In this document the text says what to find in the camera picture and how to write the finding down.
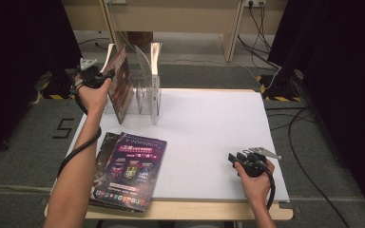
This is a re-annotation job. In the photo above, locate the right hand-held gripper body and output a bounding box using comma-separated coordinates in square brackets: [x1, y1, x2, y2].
[240, 146, 282, 179]

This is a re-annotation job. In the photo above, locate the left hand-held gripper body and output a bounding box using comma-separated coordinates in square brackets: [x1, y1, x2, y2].
[76, 57, 109, 89]

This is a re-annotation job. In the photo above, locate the dark red cover magazine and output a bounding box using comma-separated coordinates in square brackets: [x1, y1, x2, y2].
[101, 43, 136, 125]

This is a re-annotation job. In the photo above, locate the clear acrylic magazine rack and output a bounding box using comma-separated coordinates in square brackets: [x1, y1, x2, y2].
[101, 69, 163, 117]

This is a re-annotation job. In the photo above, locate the white magazine with picture grid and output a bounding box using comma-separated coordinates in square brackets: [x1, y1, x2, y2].
[134, 42, 163, 126]

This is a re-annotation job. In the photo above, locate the blue magazine with purple back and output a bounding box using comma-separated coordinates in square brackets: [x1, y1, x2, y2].
[89, 132, 168, 213]

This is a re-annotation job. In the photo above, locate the person's right hand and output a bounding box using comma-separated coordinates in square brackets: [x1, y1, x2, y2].
[234, 159, 277, 207]

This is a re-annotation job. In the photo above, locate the person's left hand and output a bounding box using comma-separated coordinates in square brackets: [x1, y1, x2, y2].
[74, 75, 113, 118]

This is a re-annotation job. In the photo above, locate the black stand base hazard tape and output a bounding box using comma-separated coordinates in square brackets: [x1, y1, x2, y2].
[256, 67, 305, 103]
[39, 69, 86, 101]

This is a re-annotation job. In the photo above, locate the black curtain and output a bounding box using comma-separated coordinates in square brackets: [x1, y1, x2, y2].
[267, 0, 365, 222]
[0, 0, 86, 165]

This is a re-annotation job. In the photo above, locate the right hand-held gripper black cable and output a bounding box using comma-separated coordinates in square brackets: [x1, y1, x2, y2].
[258, 161, 278, 212]

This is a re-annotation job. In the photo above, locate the hand-held gripper black cable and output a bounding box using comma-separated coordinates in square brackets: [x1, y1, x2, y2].
[258, 161, 278, 212]
[57, 66, 104, 179]

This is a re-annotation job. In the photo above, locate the long black floor cable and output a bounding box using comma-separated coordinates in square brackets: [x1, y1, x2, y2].
[287, 105, 351, 228]

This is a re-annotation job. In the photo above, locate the grey table corner bracket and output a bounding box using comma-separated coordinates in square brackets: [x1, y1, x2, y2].
[279, 201, 302, 214]

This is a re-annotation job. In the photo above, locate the left hand-held gripper black cable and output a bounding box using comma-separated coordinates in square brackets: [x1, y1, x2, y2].
[57, 66, 104, 179]

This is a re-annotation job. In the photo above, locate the black power cable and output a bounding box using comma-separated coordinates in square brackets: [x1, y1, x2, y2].
[248, 3, 274, 53]
[237, 34, 281, 70]

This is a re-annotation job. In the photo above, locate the white wall outlet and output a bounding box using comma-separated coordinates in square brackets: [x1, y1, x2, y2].
[245, 0, 267, 8]

